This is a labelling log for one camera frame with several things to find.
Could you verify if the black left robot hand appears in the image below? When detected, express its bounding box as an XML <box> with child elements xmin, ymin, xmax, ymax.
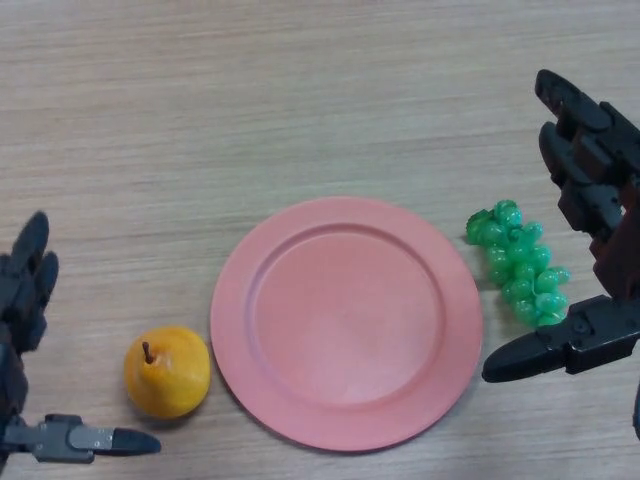
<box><xmin>0</xmin><ymin>210</ymin><xmax>162</xmax><ymax>464</ymax></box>

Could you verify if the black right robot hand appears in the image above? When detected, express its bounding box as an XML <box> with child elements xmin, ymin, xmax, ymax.
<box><xmin>481</xmin><ymin>68</ymin><xmax>640</xmax><ymax>441</ymax></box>

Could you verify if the yellow pear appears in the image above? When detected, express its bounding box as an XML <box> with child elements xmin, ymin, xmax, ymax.
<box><xmin>123</xmin><ymin>325</ymin><xmax>211</xmax><ymax>420</ymax></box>

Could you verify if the pink round plate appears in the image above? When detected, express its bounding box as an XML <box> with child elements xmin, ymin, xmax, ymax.
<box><xmin>209</xmin><ymin>196</ymin><xmax>485</xmax><ymax>454</ymax></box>

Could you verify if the green grape bunch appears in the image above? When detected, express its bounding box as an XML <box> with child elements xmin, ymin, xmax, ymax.
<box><xmin>466</xmin><ymin>199</ymin><xmax>572</xmax><ymax>329</ymax></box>

